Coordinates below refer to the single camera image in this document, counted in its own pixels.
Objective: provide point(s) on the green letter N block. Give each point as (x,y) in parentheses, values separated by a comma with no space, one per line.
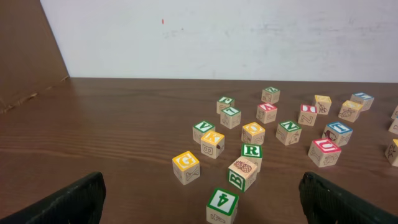
(288,132)

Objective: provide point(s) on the green letter Z block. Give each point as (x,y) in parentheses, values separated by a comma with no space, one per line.
(270,95)

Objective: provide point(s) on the red letter E block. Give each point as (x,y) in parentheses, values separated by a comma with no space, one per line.
(395,113)

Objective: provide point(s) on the red letter U block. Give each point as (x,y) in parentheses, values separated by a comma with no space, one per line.
(324,152)

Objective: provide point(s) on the blue letter P block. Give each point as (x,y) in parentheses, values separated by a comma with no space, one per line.
(394,126)

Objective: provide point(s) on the green number 7 block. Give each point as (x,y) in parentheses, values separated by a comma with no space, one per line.
(230,117)

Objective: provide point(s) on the red letter A block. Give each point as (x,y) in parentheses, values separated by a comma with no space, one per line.
(266,113)

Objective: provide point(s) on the yellow letter S block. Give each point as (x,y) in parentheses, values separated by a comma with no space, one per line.
(391,153)

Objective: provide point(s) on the green letter P block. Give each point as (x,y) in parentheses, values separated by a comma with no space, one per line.
(223,103)

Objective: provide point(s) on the yellow block back row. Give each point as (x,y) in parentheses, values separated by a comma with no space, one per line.
(322,103)

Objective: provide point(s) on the blue letter T block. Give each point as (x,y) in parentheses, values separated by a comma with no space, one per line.
(338,133)

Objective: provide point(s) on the yellow letter G block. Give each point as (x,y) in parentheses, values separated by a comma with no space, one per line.
(186,167)

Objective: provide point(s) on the yellow block with animal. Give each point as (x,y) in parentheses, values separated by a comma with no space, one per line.
(350,111)

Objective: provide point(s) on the yellow letter K block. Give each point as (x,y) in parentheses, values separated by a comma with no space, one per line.
(212,144)

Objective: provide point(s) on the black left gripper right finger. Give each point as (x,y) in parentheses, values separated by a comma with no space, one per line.
(325,202)

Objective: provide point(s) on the pineapple B wooden block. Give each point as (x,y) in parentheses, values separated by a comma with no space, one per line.
(242,173)

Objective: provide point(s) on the yellow letter O block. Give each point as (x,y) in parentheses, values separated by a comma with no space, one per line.
(253,133)

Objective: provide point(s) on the brown cardboard panel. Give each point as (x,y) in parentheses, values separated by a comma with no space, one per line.
(31,61)

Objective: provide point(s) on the red letter I block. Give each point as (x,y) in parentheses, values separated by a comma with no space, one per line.
(307,115)

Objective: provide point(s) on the blue letter L block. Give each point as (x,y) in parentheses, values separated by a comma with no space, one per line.
(364,99)

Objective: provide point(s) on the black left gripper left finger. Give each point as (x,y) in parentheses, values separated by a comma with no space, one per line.
(80,202)

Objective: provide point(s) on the green letter R block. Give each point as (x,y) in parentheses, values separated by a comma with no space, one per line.
(253,153)

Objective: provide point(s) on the green letter V block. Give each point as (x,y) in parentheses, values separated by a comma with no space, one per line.
(200,129)

